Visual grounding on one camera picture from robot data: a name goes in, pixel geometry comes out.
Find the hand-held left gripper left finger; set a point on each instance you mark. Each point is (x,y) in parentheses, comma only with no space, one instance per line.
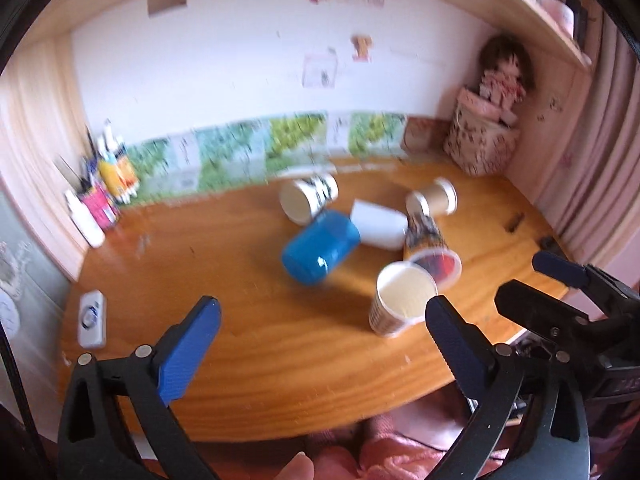
(187,347)

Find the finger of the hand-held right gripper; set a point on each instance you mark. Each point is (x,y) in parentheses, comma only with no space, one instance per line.
(560,267)
(537,305)

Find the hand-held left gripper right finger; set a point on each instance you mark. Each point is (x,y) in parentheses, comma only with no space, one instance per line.
(456,342)

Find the striped cup with cream inside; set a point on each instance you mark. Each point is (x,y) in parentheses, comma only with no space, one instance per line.
(400,300)

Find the printed cup with red inside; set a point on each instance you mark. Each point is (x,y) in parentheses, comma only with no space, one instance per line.
(429,247)

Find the plain white cup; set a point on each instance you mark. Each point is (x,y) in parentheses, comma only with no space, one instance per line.
(381,225)

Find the brown paper cup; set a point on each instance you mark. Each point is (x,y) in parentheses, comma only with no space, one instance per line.
(434,198)

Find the blue plastic cup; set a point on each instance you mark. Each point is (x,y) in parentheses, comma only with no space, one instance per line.
(320,250)

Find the black printed white paper cup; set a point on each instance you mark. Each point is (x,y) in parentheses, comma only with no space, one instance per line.
(307,199)

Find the person's left hand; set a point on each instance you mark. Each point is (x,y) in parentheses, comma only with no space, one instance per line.
(297,467)

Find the small dark clip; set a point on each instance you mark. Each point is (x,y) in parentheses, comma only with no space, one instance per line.
(514,221)

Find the white remote device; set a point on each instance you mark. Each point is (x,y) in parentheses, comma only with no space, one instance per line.
(92,317)

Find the pink curtain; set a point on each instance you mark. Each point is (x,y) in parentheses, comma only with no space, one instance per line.
(595,160)

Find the pink cloth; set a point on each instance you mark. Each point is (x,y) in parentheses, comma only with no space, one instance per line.
(400,447)

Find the patterned storage box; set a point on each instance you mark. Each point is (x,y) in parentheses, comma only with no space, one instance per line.
(479,142)

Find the white plastic bottle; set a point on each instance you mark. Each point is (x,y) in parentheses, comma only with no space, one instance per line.
(85,220)

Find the pink pen holder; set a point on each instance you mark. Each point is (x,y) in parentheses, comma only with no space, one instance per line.
(100,206)

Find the brown paper bag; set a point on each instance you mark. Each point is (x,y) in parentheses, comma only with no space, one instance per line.
(418,133)

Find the brown-haired doll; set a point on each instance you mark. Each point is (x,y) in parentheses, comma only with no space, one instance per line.
(504,72)

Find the green picture border strip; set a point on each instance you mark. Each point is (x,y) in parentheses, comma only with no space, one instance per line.
(260,147)

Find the pink container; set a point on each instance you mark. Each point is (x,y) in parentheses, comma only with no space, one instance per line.
(561,10)

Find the pink drawing paper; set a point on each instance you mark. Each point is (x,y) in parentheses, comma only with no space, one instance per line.
(319,70)

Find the orange wall sticker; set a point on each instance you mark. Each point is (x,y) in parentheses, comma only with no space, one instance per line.
(361,47)

